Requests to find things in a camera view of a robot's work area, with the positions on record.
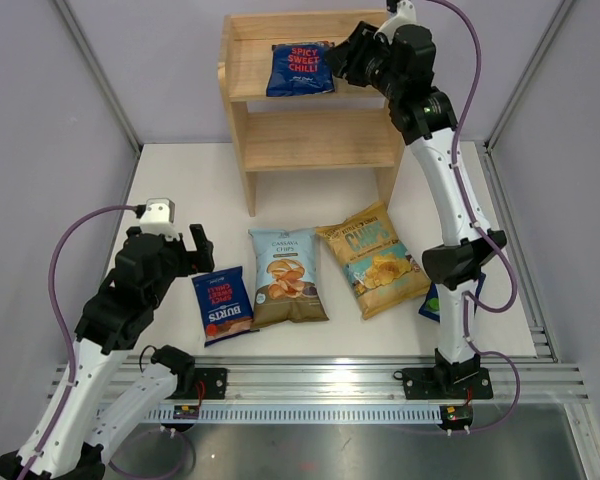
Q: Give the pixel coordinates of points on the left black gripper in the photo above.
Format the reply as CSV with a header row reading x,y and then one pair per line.
x,y
204,261

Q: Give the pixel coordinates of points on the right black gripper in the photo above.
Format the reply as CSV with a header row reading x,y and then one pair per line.
x,y
347,58

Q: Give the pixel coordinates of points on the blue Burts chilli bag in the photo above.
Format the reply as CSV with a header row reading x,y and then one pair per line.
x,y
224,305
300,69

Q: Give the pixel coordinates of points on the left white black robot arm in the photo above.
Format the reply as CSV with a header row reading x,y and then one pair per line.
x,y
72,441

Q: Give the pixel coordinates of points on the wooden two-tier shelf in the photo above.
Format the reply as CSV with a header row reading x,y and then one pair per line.
x,y
295,140

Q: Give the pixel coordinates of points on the light blue cassava chips bag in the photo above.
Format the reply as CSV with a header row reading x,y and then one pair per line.
x,y
286,277

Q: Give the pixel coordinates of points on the yellow kettle chips bag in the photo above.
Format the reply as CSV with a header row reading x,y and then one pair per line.
x,y
378,267

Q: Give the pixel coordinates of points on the blue green Burts vinegar bag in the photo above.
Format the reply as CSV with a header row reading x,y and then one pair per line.
x,y
430,307

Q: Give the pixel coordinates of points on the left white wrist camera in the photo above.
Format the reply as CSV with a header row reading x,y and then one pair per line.
x,y
156,217

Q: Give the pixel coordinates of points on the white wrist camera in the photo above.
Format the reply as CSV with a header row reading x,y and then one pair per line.
x,y
156,217
400,12

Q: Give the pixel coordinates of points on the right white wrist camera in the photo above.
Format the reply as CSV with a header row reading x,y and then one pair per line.
x,y
400,12

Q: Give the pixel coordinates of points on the right aluminium frame post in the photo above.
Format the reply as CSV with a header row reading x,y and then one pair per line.
x,y
541,50

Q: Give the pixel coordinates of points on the aluminium frame post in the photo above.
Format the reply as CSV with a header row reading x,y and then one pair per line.
x,y
541,50
70,21

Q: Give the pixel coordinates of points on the left aluminium frame post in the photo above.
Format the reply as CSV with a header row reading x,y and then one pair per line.
x,y
70,21

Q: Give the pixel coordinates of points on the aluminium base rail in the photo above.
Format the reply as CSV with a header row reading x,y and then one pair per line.
x,y
295,390

